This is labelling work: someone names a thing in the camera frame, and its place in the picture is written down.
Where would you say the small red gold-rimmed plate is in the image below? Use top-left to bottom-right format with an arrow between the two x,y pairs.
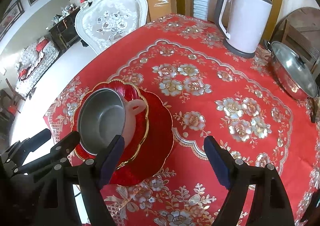
72,79 -> 149,169

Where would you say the pink steel-lined bowl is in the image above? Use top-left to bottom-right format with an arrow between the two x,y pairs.
77,88 -> 146,156

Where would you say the large red glass plate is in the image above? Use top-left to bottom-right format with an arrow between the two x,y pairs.
110,91 -> 174,186

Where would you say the floral sofa with red cushions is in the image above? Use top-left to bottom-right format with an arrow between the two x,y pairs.
15,36 -> 60,98

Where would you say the dark wooden sideboard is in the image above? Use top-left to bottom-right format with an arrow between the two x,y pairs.
48,7 -> 80,52

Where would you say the steel pot with glass lid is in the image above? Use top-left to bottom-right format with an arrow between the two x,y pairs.
264,40 -> 319,100

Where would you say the framed floral painting lower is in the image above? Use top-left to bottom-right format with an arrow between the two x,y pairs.
0,0 -> 24,40

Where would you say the white ornate chair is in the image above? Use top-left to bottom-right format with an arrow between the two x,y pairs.
75,0 -> 148,55

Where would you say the red floral tablecloth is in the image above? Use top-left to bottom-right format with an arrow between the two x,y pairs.
44,15 -> 319,225

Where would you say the white electric kettle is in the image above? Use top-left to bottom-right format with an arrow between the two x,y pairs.
214,0 -> 272,58

